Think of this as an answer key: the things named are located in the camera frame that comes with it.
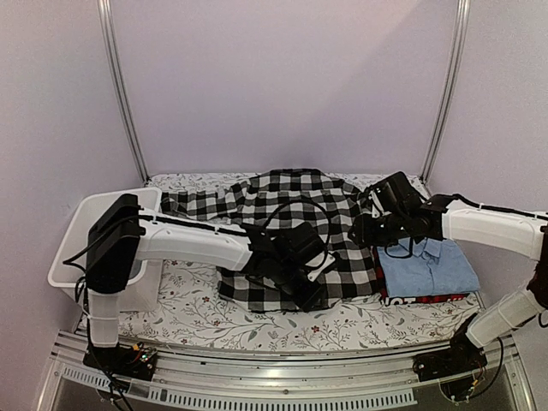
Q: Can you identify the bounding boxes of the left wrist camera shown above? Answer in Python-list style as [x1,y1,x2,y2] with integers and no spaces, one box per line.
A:
[273,223,337,283]

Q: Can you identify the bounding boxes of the aluminium front rail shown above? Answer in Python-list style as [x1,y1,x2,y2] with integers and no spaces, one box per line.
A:
[36,331,537,410]

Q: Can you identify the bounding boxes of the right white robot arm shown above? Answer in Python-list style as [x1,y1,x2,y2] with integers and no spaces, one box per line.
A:
[349,194,547,373]

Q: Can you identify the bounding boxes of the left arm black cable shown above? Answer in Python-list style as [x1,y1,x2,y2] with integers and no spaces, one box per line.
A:
[263,197,333,258]

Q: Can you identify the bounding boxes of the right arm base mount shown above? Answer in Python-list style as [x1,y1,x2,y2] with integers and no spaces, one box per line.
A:
[413,334,487,402]

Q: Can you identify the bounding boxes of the aluminium frame post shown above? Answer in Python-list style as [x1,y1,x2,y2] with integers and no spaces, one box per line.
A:
[420,0,471,185]
[97,0,150,182]

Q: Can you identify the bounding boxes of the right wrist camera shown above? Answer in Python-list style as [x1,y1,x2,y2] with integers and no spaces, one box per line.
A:
[366,171,423,215]

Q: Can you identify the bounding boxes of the right aluminium frame post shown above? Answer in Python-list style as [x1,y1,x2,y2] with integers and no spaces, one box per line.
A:
[420,0,471,185]

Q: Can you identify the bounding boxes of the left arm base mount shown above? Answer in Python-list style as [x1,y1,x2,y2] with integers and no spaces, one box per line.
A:
[83,342,158,381]

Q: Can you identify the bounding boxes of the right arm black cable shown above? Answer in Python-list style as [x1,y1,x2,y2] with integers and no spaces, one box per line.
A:
[449,193,548,222]

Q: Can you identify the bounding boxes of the white plastic bin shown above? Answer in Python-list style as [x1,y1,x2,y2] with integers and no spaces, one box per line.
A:
[47,190,163,312]

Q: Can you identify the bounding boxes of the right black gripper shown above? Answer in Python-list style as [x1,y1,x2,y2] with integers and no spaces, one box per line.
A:
[348,211,409,247]

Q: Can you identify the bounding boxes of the left aluminium frame post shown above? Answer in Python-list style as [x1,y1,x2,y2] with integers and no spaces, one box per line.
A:
[97,0,150,182]

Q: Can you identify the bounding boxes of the folded light blue shirt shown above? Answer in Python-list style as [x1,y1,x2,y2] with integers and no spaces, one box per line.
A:
[376,238,480,297]

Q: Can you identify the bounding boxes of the folded red black shirt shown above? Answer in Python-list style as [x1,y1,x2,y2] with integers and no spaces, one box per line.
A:
[372,249,469,306]

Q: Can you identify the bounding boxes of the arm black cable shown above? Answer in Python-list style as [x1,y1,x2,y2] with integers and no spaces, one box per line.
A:
[449,193,548,222]
[263,197,333,258]

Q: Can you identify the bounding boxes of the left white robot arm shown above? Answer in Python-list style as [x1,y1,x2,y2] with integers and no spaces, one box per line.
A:
[85,194,335,372]

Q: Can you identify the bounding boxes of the black white plaid shirt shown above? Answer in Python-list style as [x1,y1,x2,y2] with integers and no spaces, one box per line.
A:
[161,169,378,310]

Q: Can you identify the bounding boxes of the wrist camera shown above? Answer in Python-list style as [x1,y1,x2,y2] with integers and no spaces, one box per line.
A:
[273,223,337,283]
[366,171,423,215]

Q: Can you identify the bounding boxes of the floral white tablecloth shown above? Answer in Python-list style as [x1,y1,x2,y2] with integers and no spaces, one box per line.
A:
[118,173,480,352]

